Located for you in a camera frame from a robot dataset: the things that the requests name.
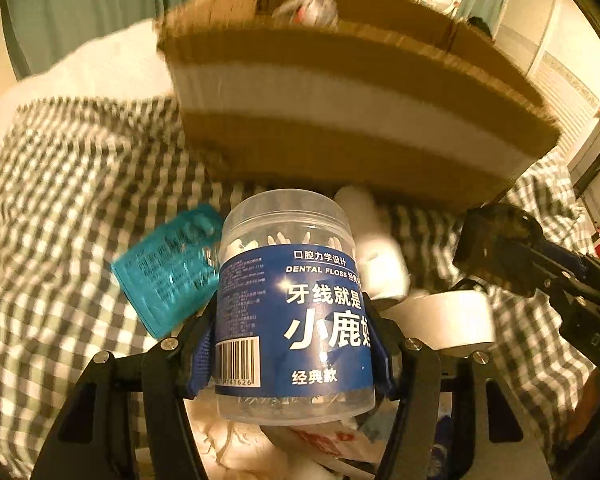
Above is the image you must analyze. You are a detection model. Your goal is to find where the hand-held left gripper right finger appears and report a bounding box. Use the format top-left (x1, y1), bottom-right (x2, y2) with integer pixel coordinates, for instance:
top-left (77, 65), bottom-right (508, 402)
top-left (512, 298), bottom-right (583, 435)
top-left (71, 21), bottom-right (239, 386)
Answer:
top-left (367, 305), bottom-right (556, 480)

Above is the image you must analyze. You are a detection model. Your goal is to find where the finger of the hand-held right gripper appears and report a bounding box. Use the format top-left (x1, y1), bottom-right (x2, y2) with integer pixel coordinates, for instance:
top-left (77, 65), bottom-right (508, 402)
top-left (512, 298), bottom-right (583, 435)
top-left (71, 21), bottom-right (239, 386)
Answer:
top-left (517, 239), bottom-right (600, 292)
top-left (500, 264), bottom-right (587, 312)

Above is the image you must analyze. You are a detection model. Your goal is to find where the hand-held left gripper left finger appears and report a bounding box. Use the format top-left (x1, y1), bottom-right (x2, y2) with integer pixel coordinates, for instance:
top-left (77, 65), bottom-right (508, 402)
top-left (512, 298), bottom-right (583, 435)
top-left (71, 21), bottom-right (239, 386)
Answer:
top-left (30, 305), bottom-right (218, 480)

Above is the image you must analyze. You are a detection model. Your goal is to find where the black glossy object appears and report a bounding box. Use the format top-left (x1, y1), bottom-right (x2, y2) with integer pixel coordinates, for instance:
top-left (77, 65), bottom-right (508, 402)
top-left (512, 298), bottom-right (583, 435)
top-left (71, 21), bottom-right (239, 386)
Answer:
top-left (452, 205), bottom-right (546, 292)

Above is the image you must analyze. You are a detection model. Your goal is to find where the clear jar with blue label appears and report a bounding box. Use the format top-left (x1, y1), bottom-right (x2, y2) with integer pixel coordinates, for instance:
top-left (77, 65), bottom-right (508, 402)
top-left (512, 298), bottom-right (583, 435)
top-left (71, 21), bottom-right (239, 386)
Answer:
top-left (212, 189), bottom-right (381, 427)

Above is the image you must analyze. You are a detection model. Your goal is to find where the cardboard box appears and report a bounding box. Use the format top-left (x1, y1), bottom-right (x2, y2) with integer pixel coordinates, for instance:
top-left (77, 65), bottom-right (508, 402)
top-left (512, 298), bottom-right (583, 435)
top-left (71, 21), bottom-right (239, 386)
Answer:
top-left (155, 0), bottom-right (563, 211)

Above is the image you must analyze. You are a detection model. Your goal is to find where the white tape roll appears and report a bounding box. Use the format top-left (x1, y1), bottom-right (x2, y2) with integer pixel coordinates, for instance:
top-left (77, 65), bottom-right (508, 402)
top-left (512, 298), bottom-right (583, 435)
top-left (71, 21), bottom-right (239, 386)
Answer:
top-left (380, 287), bottom-right (496, 357)

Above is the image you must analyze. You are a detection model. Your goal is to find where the white crumpled tissue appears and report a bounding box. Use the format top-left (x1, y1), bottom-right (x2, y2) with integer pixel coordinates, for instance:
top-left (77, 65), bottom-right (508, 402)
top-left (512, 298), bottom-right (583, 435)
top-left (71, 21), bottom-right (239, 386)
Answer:
top-left (185, 395), bottom-right (291, 480)

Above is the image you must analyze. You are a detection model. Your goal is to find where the teal foil packet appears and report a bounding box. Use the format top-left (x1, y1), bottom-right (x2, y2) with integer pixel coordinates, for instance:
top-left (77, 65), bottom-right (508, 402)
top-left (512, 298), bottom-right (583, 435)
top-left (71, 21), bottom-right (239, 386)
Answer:
top-left (111, 205), bottom-right (226, 339)

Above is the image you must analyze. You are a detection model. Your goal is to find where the red and white packet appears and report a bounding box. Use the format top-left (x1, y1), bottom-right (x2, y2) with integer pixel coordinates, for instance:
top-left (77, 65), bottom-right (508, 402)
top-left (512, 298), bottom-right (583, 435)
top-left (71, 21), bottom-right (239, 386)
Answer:
top-left (275, 415), bottom-right (381, 461)

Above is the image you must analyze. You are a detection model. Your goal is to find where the white plastic bottle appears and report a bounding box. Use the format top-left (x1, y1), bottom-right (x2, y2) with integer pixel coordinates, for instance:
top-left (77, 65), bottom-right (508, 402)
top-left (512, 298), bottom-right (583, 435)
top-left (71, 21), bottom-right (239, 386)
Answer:
top-left (332, 185), bottom-right (411, 301)

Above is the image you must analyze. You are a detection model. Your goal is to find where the checked blanket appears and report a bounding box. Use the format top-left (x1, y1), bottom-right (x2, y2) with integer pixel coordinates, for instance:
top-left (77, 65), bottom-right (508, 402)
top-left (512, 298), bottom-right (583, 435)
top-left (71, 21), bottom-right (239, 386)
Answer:
top-left (0, 95), bottom-right (600, 480)

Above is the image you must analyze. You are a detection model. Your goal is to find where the white wardrobe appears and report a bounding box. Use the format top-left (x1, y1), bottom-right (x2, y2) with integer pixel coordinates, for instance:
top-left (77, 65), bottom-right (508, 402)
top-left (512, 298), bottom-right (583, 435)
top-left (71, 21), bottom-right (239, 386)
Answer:
top-left (495, 0), bottom-right (600, 231)

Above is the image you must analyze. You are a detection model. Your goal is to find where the black bag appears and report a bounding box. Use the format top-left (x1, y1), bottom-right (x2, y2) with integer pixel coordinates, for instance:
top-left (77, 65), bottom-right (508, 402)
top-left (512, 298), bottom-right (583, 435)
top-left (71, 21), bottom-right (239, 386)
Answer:
top-left (467, 16), bottom-right (496, 41)

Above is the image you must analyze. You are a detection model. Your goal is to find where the clear plastic bag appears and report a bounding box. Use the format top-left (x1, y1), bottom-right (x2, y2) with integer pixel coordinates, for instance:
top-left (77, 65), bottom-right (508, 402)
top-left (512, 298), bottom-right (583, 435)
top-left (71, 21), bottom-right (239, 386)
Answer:
top-left (272, 0), bottom-right (341, 28)

